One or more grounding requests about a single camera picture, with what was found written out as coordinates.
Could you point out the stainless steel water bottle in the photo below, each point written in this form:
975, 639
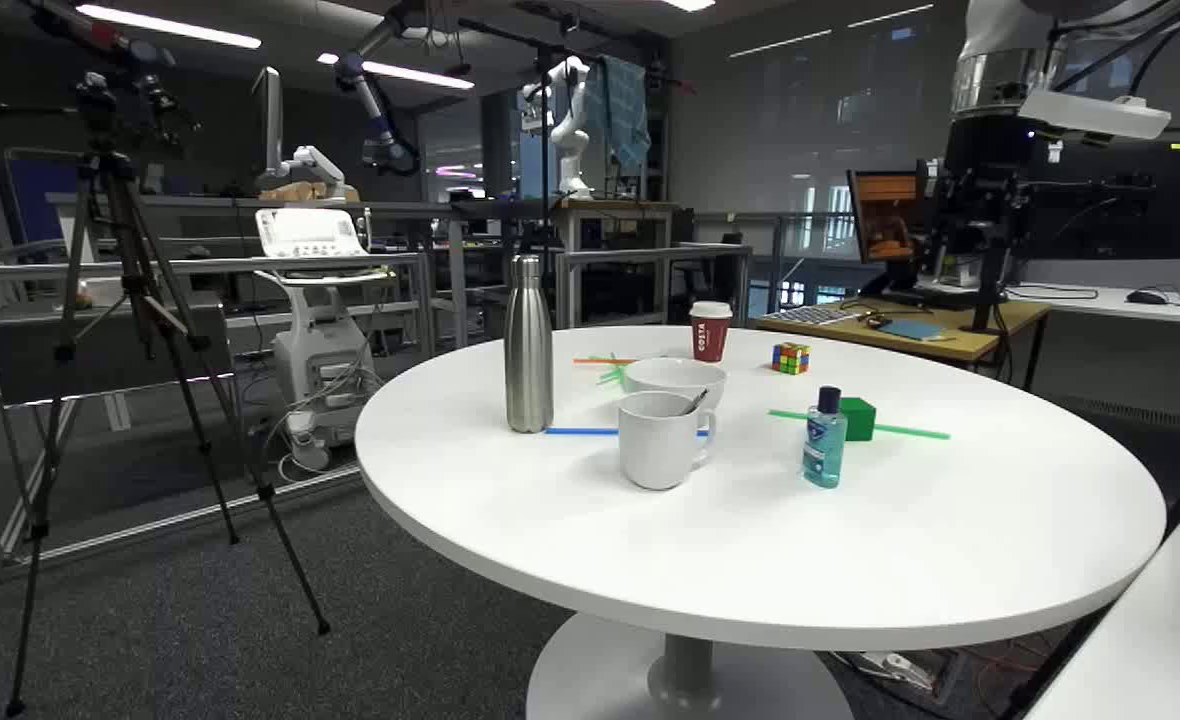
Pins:
531, 344

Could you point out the white mug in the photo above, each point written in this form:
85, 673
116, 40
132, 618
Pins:
652, 445

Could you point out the red paper cup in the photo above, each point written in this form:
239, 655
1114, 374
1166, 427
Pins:
710, 336

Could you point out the black camera on tripod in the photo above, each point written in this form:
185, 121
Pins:
112, 86

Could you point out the orange tape strip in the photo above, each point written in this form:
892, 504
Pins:
597, 363

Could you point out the short green tape strip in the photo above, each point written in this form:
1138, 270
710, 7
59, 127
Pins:
613, 376

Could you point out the hanging blue cloth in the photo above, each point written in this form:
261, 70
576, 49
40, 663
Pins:
622, 112

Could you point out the grey bag on cart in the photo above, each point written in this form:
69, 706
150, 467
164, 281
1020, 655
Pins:
304, 175

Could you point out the Rubik's cube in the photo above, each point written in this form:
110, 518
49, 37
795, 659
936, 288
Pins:
789, 357

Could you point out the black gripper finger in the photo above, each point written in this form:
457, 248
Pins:
952, 227
998, 220

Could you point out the teal bottle with blue cap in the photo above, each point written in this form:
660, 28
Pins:
824, 445

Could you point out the blue pad on desk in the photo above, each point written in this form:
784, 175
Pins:
914, 331

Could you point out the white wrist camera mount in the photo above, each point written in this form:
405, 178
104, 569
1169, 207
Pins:
1092, 112

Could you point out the large black monitor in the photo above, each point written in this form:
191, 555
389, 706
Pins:
1121, 200

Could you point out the long green tape strip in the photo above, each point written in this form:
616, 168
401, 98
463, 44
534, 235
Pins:
914, 431

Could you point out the wooden desk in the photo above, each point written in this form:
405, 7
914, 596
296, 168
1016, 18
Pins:
933, 341

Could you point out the black computer mouse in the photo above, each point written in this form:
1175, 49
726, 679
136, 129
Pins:
1146, 297

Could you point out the blue tape strip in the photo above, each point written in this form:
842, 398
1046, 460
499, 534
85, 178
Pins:
573, 431

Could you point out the white medical cart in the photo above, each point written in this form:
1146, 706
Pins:
320, 344

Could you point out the green cube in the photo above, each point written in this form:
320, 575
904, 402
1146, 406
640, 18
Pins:
861, 418

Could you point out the white round table pedestal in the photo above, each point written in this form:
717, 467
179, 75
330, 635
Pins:
681, 673

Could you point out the metal frame workbench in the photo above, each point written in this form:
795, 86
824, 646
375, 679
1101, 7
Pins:
613, 253

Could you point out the black tripod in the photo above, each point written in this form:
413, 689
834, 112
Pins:
150, 304

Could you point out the long ceiling light bar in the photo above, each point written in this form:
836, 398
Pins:
170, 24
392, 75

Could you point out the small orange screen monitor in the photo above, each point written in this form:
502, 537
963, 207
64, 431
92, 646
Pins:
889, 213

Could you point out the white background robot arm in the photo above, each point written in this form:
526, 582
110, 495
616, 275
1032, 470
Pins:
571, 127

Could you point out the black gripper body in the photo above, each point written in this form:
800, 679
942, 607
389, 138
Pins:
990, 145

